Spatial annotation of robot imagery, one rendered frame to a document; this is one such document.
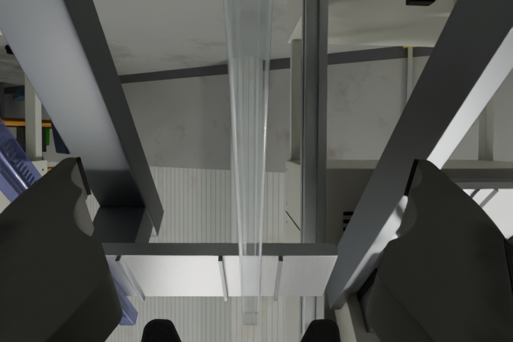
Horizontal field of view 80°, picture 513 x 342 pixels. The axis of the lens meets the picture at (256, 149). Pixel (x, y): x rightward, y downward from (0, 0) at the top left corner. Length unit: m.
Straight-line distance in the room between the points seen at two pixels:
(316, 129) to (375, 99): 2.82
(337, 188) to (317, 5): 0.39
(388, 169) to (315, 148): 0.24
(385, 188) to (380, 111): 3.01
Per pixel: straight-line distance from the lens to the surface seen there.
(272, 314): 4.13
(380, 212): 0.39
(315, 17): 0.63
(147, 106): 4.58
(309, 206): 0.58
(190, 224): 4.27
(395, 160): 0.36
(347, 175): 0.74
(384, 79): 3.42
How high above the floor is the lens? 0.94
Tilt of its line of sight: 2 degrees up
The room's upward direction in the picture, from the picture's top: 180 degrees counter-clockwise
